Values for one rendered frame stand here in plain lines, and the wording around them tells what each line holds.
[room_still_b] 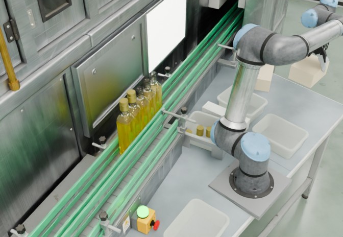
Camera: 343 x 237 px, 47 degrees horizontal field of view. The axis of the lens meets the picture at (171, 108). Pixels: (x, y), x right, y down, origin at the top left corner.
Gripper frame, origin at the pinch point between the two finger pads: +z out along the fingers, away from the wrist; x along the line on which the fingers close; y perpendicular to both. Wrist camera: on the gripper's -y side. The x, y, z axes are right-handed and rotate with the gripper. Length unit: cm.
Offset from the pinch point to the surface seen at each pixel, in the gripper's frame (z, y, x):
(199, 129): 20, -54, 24
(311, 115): 25.7, -1.0, -7.8
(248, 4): -12, 15, 48
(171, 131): 6, -75, 23
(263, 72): 18.1, 4.8, 26.4
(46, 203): 14, -130, 35
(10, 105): -35, -131, 35
